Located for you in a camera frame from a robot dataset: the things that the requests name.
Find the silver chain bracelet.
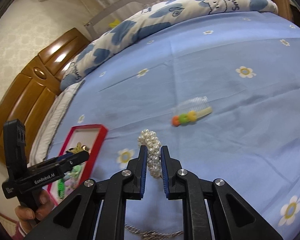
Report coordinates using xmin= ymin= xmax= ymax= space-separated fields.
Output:
xmin=124 ymin=224 xmax=185 ymax=239

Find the yellow hair claw clip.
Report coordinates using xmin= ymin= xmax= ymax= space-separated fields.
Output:
xmin=66 ymin=142 xmax=90 ymax=154

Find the red shallow tray box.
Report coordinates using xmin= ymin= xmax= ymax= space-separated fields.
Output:
xmin=47 ymin=124 xmax=108 ymax=205

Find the comb clip with colourful beads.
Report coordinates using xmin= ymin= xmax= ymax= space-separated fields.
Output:
xmin=171 ymin=96 xmax=212 ymax=127

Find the blue heart patterned duvet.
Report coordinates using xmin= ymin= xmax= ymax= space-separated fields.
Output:
xmin=60 ymin=0 xmax=279 ymax=90

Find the grey bed guard rail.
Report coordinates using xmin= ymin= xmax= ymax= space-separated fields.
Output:
xmin=84 ymin=0 xmax=166 ymax=40

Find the wooden headboard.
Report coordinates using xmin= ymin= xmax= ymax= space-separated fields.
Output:
xmin=0 ymin=28 xmax=90 ymax=164

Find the pastel bead necklace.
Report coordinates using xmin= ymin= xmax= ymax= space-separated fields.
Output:
xmin=63 ymin=164 xmax=83 ymax=189

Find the grey striped pillow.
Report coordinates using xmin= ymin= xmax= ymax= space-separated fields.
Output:
xmin=27 ymin=80 xmax=84 ymax=167

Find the blue floral bed sheet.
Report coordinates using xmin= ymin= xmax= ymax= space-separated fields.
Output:
xmin=47 ymin=12 xmax=300 ymax=239

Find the person's left hand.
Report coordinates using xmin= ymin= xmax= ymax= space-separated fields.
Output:
xmin=14 ymin=189 xmax=55 ymax=234

